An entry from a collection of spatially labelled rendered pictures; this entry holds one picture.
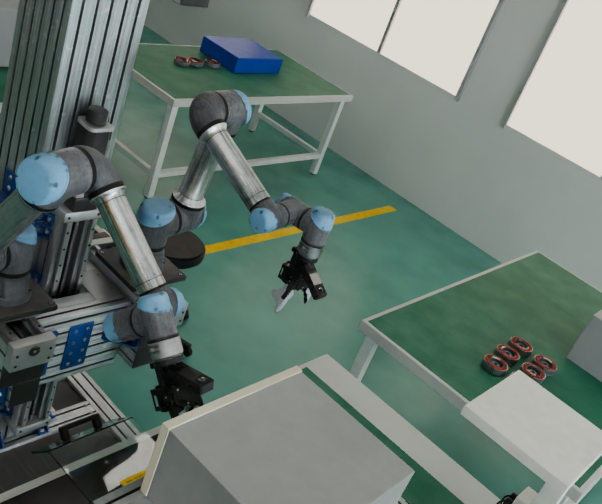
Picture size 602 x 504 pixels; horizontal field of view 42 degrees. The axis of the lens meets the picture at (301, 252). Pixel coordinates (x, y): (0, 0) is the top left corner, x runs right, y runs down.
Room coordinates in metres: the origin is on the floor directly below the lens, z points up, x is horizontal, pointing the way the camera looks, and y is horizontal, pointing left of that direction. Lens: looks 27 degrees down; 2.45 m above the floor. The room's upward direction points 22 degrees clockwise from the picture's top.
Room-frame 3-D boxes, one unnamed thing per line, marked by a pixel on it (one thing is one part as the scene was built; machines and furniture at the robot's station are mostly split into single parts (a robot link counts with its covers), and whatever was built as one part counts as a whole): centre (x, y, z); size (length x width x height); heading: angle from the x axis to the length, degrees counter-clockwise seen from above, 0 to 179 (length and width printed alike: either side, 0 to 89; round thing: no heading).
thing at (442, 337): (3.41, -1.31, 0.38); 1.85 x 1.10 x 0.75; 148
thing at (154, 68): (5.63, 0.96, 0.38); 1.90 x 0.90 x 0.75; 148
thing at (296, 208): (2.16, 0.08, 1.45); 0.11 x 0.11 x 0.08; 64
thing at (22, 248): (1.81, 0.76, 1.20); 0.13 x 0.12 x 0.14; 159
